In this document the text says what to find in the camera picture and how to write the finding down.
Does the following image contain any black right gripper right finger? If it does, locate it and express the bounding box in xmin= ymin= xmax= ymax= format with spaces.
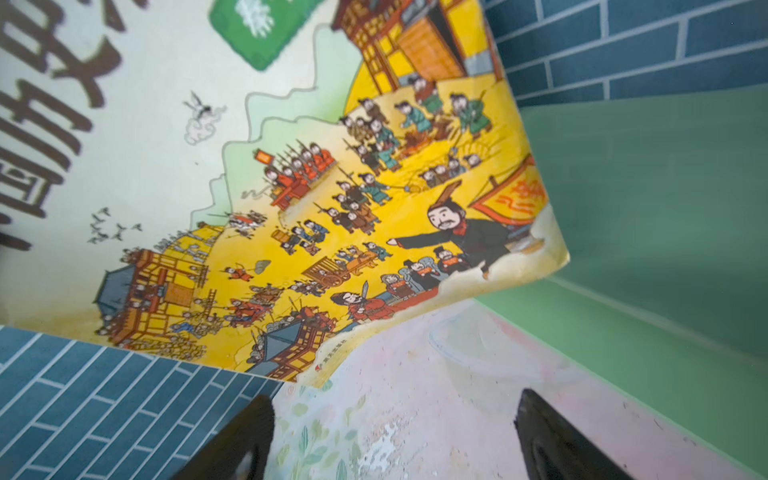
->
xmin=514 ymin=388 xmax=632 ymax=480

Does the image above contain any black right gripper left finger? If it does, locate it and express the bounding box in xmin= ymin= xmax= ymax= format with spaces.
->
xmin=171 ymin=395 xmax=275 ymax=480

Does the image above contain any yellow history book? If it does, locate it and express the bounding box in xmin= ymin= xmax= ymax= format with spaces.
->
xmin=1 ymin=1 xmax=570 ymax=385

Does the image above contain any green metal bookshelf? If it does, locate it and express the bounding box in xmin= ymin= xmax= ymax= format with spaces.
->
xmin=480 ymin=86 xmax=767 ymax=477

